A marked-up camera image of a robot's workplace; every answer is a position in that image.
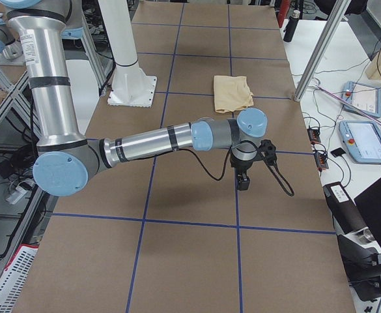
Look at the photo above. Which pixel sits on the small black square device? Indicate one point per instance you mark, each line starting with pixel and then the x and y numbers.
pixel 338 152

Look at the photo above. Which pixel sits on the orange terminal block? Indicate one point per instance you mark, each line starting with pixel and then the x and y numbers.
pixel 321 160
pixel 314 135

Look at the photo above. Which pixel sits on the black box with label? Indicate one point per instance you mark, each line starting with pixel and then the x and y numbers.
pixel 343 208

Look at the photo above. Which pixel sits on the far blue teach pendant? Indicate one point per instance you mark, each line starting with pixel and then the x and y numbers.
pixel 364 97

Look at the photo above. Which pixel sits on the white perforated basket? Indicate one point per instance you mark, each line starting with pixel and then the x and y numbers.
pixel 14 276

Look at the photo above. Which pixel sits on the white power strip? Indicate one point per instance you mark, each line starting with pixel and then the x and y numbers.
pixel 19 192

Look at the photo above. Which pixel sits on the cream long-sleeve printed shirt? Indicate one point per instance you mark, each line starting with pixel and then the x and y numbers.
pixel 231 94

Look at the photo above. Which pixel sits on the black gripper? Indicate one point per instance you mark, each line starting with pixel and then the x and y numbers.
pixel 241 166

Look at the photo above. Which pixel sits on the blue tape grid lines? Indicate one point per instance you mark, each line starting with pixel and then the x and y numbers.
pixel 235 150

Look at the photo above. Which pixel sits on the near orange terminal block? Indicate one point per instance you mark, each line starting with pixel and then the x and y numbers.
pixel 321 160

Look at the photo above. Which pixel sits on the red fire extinguisher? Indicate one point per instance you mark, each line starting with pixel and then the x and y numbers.
pixel 283 10

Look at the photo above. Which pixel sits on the black bottle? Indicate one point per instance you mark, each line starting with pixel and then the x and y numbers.
pixel 291 26

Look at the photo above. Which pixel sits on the aluminium frame post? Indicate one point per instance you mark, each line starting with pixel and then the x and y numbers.
pixel 326 36

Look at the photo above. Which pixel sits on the far orange terminal block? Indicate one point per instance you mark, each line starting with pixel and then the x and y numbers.
pixel 314 135

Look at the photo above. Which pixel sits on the near blue teach pendant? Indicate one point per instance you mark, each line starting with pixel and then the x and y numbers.
pixel 362 140

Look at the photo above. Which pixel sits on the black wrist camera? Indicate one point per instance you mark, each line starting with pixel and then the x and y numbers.
pixel 268 152

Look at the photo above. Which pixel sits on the blue teach pendant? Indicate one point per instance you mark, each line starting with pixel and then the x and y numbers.
pixel 362 140
pixel 364 97

